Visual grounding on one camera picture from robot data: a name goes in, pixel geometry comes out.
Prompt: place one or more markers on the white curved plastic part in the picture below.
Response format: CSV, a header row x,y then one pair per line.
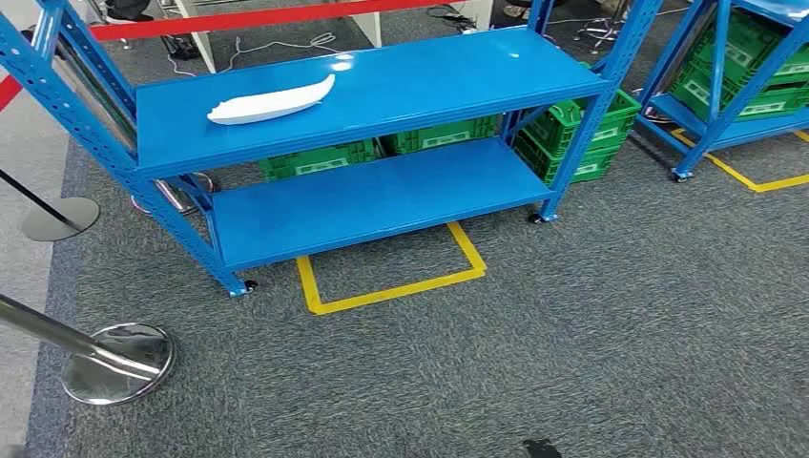
x,y
265,106

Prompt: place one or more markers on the blue metal shelf rack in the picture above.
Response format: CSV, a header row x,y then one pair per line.
x,y
379,82
717,63

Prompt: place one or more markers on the white desk leg panel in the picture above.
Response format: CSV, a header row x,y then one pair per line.
x,y
196,35
368,22
474,12

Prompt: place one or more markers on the red barrier belt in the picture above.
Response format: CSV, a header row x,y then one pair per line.
x,y
253,18

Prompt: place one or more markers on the stool with chrome base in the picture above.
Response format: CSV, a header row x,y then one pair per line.
x,y
597,30

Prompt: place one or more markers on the person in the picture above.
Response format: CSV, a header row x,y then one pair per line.
x,y
129,9

